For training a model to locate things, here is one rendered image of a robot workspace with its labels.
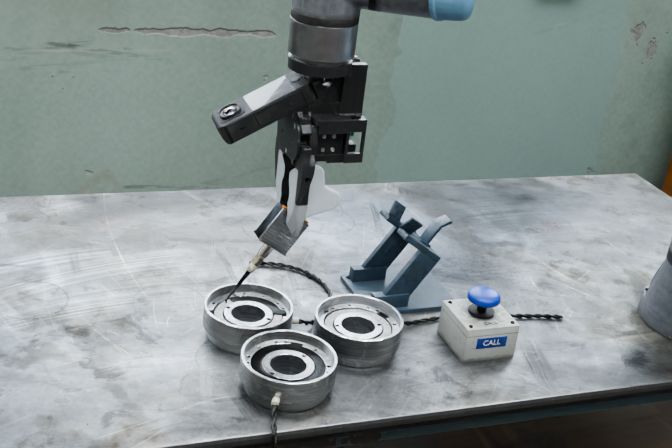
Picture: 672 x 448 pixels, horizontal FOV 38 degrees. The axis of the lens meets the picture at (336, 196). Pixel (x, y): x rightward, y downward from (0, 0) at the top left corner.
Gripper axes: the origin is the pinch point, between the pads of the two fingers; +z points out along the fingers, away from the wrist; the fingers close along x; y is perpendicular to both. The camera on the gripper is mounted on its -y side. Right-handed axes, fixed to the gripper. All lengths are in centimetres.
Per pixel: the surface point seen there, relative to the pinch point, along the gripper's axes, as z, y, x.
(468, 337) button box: 9.7, 18.8, -14.0
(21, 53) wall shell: 26, -17, 153
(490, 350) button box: 11.9, 22.2, -14.1
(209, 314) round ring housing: 9.0, -9.9, -4.5
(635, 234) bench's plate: 13, 65, 14
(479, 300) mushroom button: 6.1, 20.8, -11.8
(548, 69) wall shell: 30, 138, 149
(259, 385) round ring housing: 10.2, -7.8, -17.4
